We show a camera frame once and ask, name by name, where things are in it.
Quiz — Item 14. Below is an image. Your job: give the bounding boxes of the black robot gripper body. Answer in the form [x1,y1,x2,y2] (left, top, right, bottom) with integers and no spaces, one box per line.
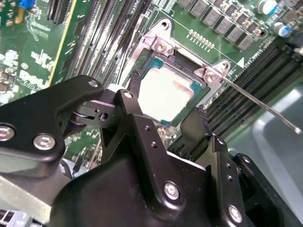
[48,151,224,227]

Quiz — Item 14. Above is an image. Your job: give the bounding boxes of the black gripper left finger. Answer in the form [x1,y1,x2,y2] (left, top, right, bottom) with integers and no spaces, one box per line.
[0,70,187,220]

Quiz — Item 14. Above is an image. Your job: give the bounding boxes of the silver square CPU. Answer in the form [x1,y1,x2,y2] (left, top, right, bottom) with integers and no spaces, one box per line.
[136,56,211,127]

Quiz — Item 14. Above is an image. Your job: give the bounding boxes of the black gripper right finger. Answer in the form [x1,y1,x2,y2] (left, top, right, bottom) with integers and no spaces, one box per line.
[180,105,287,227]

